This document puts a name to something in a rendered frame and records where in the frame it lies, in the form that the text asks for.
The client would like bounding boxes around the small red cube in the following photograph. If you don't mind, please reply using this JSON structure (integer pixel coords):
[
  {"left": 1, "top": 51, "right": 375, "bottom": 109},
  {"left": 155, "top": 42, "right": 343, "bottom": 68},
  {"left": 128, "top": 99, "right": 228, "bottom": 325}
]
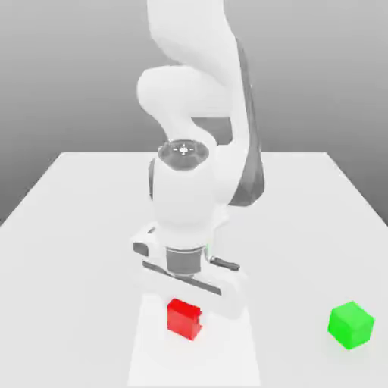
[{"left": 166, "top": 298, "right": 203, "bottom": 342}]

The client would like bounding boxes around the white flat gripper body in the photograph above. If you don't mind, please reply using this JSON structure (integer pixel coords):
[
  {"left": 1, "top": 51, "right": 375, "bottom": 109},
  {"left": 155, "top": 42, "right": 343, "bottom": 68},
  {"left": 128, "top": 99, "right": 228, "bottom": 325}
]
[{"left": 135, "top": 258, "right": 249, "bottom": 321}]

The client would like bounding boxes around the small green cube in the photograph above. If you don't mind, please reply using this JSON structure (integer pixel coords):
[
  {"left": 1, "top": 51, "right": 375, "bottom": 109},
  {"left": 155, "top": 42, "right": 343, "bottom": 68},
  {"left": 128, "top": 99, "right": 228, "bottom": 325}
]
[{"left": 327, "top": 300, "right": 376, "bottom": 351}]

